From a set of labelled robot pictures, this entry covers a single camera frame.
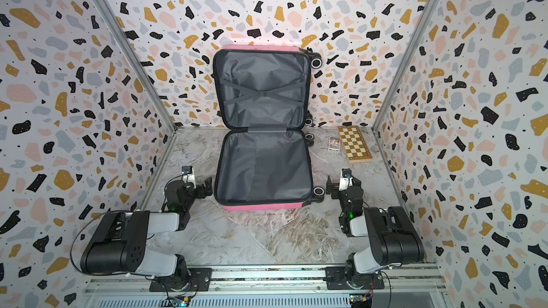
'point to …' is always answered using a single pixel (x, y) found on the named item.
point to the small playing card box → (334, 144)
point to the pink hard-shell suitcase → (261, 100)
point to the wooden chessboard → (355, 147)
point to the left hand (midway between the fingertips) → (202, 177)
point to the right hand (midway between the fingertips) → (343, 176)
